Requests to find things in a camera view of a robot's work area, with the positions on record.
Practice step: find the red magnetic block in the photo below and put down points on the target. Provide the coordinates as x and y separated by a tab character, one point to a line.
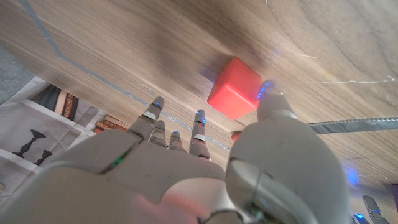
233	90

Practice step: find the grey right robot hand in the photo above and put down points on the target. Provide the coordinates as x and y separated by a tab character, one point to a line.
155	180

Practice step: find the purple magnetic block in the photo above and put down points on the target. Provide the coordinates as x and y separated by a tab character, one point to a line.
395	197

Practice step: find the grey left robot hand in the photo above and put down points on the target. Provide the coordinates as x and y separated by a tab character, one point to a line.
371	208

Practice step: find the printed bookshelf backdrop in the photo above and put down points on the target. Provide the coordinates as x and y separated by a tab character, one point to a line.
28	124

